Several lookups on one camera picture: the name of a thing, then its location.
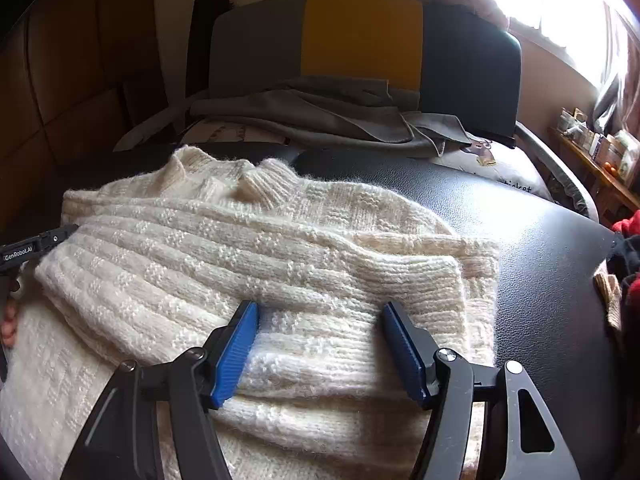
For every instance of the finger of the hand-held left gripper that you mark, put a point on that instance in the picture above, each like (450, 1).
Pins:
(55, 237)

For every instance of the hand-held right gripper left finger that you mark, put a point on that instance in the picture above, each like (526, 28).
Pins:
(235, 355)

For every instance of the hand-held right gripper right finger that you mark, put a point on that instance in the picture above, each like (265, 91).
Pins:
(405, 355)

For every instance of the cream knit sweater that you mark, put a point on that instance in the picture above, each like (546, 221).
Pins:
(250, 240)

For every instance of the person's left hand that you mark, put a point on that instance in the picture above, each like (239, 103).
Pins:
(7, 327)

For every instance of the wooden wardrobe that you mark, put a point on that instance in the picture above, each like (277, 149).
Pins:
(75, 85)

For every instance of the white printed bedding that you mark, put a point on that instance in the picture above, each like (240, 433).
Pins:
(510, 180)

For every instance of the beige knit cloth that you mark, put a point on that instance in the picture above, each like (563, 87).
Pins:
(607, 292)

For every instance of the black upright board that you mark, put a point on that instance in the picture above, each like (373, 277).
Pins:
(200, 45)

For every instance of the black cloth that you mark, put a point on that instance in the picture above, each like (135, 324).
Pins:
(625, 255)

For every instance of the grey cloth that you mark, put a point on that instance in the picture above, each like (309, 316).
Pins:
(300, 110)

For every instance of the cluttered wooden shelf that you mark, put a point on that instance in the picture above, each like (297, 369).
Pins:
(590, 170)

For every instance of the dark hanging cloth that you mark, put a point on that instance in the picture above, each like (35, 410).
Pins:
(607, 105)

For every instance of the bright window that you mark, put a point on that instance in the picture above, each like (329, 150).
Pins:
(560, 10)

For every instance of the white bed rail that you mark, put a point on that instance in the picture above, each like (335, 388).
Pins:
(555, 165)
(150, 130)

